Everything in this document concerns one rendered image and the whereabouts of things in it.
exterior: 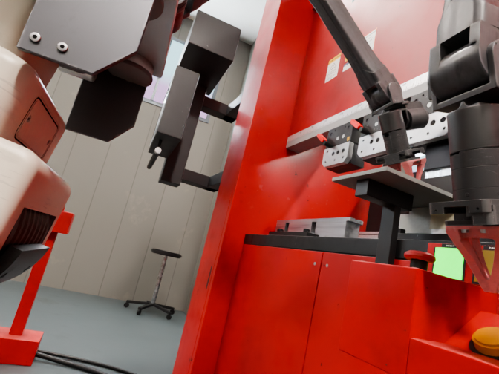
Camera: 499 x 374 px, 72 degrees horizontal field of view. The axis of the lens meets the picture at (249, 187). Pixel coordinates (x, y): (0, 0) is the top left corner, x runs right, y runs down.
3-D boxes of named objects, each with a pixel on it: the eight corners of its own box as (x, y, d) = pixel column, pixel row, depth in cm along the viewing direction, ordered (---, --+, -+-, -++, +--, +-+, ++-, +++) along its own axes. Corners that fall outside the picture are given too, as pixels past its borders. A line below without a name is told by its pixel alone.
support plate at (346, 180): (331, 181, 87) (332, 177, 88) (405, 208, 97) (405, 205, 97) (386, 170, 71) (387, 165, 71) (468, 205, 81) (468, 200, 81)
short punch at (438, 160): (422, 177, 96) (426, 145, 98) (428, 179, 96) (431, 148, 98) (457, 172, 87) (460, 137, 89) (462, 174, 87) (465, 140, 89)
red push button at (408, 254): (394, 273, 47) (398, 247, 48) (413, 278, 49) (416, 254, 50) (420, 277, 44) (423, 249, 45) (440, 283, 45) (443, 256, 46)
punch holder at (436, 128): (403, 145, 101) (410, 96, 105) (423, 155, 104) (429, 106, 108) (451, 133, 87) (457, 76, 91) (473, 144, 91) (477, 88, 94)
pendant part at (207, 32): (142, 177, 207) (180, 56, 225) (183, 189, 215) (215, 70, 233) (151, 161, 160) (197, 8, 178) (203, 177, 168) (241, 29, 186)
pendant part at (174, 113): (147, 152, 202) (164, 97, 210) (167, 159, 206) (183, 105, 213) (156, 131, 160) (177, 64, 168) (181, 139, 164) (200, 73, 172)
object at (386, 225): (341, 270, 77) (356, 179, 82) (389, 283, 82) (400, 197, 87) (354, 272, 73) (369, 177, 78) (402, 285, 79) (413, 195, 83)
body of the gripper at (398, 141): (393, 161, 94) (387, 135, 94) (426, 153, 85) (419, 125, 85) (376, 165, 91) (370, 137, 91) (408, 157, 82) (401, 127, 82)
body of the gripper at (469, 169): (543, 217, 38) (535, 151, 39) (489, 217, 33) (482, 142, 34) (481, 218, 43) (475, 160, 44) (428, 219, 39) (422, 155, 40)
